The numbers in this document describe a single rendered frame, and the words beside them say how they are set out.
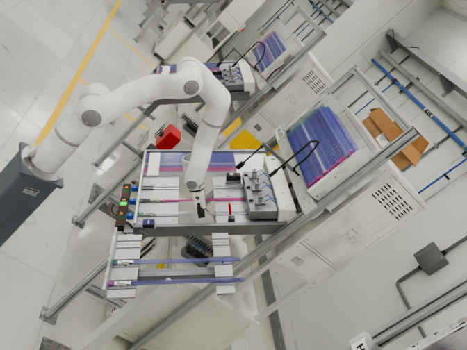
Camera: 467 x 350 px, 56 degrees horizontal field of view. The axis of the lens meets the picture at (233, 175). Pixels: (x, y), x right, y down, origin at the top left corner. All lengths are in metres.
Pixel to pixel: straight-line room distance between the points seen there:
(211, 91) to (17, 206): 0.96
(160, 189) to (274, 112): 1.40
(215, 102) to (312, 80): 1.68
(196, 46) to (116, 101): 4.87
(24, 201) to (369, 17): 4.12
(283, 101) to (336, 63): 1.99
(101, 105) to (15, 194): 0.56
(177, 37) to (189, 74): 4.87
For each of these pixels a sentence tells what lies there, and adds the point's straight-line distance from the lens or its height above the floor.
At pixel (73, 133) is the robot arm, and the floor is 0.94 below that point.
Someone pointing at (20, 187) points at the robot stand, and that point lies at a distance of 1.98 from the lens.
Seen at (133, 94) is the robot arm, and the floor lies 1.22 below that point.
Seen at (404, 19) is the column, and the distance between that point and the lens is 5.38.
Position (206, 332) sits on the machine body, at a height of 0.38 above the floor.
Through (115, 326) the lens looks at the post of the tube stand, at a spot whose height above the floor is 0.45.
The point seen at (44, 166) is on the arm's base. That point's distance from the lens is 1.93.
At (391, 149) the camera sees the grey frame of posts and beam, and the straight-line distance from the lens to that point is 1.95.
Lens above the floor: 1.86
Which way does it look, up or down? 20 degrees down
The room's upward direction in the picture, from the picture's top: 49 degrees clockwise
